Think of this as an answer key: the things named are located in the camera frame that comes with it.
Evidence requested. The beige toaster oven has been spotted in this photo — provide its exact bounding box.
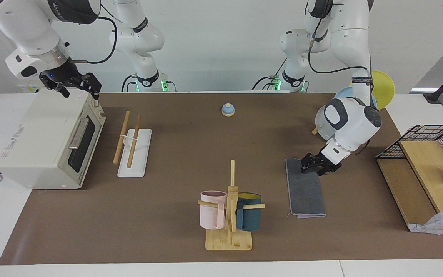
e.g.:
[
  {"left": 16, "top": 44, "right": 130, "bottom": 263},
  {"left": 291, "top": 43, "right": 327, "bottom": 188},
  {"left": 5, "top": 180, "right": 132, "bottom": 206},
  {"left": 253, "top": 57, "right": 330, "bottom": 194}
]
[{"left": 0, "top": 88, "right": 106, "bottom": 190}]

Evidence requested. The wooden mug tree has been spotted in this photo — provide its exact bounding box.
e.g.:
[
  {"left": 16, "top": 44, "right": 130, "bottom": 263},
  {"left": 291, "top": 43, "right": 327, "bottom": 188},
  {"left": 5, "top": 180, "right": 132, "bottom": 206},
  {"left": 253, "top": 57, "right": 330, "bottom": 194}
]
[{"left": 197, "top": 160, "right": 265, "bottom": 251}]

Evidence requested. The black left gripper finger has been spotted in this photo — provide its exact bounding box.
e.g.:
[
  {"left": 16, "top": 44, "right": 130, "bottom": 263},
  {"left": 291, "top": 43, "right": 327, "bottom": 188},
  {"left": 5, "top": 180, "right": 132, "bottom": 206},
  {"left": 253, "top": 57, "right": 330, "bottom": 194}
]
[
  {"left": 300, "top": 153, "right": 322, "bottom": 174},
  {"left": 317, "top": 163, "right": 342, "bottom": 177}
]

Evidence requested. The white power strip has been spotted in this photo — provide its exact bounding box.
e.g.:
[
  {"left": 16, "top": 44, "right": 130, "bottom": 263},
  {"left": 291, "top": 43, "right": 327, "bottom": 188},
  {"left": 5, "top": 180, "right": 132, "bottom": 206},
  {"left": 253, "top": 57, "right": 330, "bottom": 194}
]
[{"left": 18, "top": 82, "right": 47, "bottom": 93}]

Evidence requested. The wooden crate with basket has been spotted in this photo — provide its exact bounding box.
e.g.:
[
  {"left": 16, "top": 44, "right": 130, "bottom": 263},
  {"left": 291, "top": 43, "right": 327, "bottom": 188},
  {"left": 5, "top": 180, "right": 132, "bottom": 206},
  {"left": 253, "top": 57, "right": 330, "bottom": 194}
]
[{"left": 409, "top": 208, "right": 443, "bottom": 235}]

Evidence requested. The black wire basket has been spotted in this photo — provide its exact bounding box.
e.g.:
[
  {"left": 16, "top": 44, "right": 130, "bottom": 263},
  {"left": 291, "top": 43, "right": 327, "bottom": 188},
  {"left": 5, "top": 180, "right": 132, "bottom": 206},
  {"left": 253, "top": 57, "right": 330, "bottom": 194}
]
[{"left": 375, "top": 124, "right": 443, "bottom": 177}]

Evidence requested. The purple and grey towel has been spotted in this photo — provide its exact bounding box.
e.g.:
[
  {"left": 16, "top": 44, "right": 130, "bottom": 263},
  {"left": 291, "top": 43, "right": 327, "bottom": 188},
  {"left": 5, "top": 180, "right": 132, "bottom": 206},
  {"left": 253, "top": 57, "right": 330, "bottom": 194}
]
[{"left": 285, "top": 158, "right": 326, "bottom": 219}]

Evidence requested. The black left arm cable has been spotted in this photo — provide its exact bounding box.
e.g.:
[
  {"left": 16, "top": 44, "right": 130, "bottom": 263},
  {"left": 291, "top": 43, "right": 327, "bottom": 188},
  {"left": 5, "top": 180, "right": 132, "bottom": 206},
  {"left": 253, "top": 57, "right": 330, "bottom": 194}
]
[{"left": 308, "top": 15, "right": 372, "bottom": 74}]

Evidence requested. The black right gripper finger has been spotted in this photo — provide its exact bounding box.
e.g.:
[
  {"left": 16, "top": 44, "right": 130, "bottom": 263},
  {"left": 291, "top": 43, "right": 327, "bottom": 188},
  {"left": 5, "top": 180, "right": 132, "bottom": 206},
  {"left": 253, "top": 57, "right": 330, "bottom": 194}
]
[
  {"left": 76, "top": 73, "right": 102, "bottom": 102},
  {"left": 54, "top": 83, "right": 71, "bottom": 99}
]

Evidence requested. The white rack with wooden bars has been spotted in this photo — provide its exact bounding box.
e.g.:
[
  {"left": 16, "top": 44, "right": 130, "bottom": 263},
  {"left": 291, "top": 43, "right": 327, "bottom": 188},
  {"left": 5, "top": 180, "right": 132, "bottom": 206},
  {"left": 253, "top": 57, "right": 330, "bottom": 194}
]
[{"left": 113, "top": 111, "right": 152, "bottom": 178}]

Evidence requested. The brown table mat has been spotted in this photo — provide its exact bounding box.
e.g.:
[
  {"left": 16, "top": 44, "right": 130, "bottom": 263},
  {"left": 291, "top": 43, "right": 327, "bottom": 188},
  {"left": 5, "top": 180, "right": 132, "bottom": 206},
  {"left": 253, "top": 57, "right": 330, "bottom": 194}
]
[{"left": 0, "top": 92, "right": 443, "bottom": 265}]

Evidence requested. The pink mug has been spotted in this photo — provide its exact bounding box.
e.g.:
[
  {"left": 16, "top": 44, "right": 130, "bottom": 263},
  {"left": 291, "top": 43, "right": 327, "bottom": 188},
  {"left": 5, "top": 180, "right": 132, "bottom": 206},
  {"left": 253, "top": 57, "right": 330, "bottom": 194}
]
[{"left": 200, "top": 191, "right": 228, "bottom": 230}]

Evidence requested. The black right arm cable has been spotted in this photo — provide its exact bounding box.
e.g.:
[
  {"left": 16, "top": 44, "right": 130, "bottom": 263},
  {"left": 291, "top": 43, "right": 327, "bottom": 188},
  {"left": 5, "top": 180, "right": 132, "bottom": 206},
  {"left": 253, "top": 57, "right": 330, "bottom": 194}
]
[{"left": 70, "top": 17, "right": 118, "bottom": 64}]

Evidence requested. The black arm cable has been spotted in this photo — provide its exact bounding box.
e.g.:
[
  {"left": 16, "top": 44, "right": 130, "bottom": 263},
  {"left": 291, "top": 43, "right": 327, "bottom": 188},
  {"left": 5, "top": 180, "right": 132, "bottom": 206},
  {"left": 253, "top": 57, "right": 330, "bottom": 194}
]
[
  {"left": 70, "top": 17, "right": 118, "bottom": 64},
  {"left": 308, "top": 15, "right": 372, "bottom": 74}
]

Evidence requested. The yellow plate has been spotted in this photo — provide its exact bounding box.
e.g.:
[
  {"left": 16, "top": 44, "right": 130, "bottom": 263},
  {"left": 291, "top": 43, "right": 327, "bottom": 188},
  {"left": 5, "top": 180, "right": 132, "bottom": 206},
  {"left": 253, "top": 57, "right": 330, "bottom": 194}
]
[{"left": 349, "top": 70, "right": 395, "bottom": 110}]

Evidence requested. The wooden shelf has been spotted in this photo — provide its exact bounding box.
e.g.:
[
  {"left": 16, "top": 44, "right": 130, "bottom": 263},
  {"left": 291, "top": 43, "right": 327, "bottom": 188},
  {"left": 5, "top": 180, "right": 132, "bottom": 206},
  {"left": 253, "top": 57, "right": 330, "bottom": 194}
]
[{"left": 376, "top": 140, "right": 443, "bottom": 231}]

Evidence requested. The dark teal mug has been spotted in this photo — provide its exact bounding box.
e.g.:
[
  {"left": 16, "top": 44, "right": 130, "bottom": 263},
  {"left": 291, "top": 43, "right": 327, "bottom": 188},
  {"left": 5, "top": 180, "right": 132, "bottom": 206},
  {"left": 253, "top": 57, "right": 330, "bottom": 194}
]
[{"left": 236, "top": 193, "right": 262, "bottom": 232}]

